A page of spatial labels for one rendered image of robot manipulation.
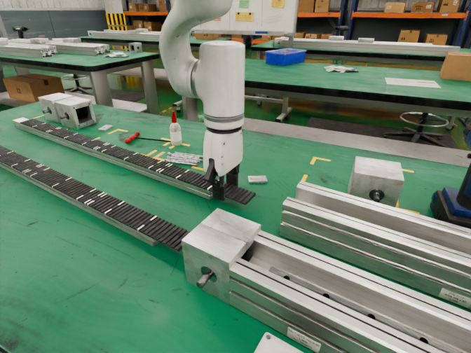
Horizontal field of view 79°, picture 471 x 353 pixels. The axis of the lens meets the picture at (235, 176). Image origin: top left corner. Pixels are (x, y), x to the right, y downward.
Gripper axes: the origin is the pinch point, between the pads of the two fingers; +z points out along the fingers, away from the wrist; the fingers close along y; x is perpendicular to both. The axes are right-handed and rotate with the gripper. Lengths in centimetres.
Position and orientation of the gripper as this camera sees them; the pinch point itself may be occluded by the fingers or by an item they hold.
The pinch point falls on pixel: (225, 186)
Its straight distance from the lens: 68.8
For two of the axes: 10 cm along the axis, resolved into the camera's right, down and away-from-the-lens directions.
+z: 0.0, 8.6, 5.0
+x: 8.5, 2.6, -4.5
